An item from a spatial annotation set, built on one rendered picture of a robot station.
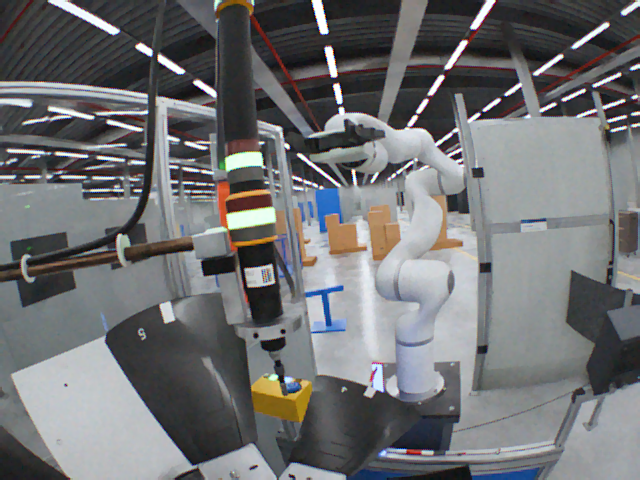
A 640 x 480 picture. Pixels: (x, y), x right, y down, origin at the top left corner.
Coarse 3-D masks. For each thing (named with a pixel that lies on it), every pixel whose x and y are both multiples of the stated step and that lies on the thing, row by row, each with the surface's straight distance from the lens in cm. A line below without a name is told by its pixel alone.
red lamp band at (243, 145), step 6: (228, 144) 27; (234, 144) 27; (240, 144) 27; (246, 144) 27; (252, 144) 27; (258, 144) 28; (228, 150) 27; (234, 150) 27; (240, 150) 27; (246, 150) 27; (252, 150) 27; (258, 150) 27
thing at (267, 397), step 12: (264, 384) 90; (276, 384) 89; (300, 384) 86; (252, 396) 90; (264, 396) 87; (276, 396) 84; (288, 396) 83; (300, 396) 83; (264, 408) 90; (276, 408) 87; (288, 408) 84; (300, 408) 85; (300, 420) 86
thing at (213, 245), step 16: (208, 240) 27; (224, 240) 27; (208, 256) 27; (224, 256) 26; (208, 272) 27; (224, 272) 26; (224, 288) 27; (240, 288) 28; (224, 304) 28; (240, 304) 27; (288, 304) 31; (240, 320) 28; (256, 320) 28; (272, 320) 27; (288, 320) 27; (304, 320) 29; (240, 336) 28; (256, 336) 26; (272, 336) 26
